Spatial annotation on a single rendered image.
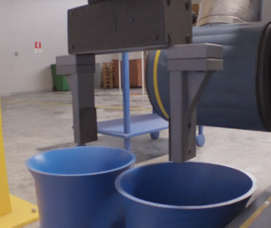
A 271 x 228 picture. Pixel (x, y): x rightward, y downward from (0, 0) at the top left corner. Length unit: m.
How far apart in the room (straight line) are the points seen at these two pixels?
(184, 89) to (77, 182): 0.52
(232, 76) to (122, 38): 0.26
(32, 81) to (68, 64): 11.04
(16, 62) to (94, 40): 10.76
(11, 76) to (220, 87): 10.54
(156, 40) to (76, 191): 0.56
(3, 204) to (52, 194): 0.66
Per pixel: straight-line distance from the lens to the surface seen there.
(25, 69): 11.26
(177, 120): 0.28
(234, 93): 0.53
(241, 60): 0.52
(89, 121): 0.38
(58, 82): 11.50
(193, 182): 0.82
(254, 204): 0.63
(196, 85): 0.28
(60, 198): 0.80
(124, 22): 0.30
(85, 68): 0.38
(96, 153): 1.01
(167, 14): 0.28
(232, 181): 0.78
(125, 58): 1.92
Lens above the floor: 0.60
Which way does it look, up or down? 8 degrees down
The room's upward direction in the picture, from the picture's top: 1 degrees counter-clockwise
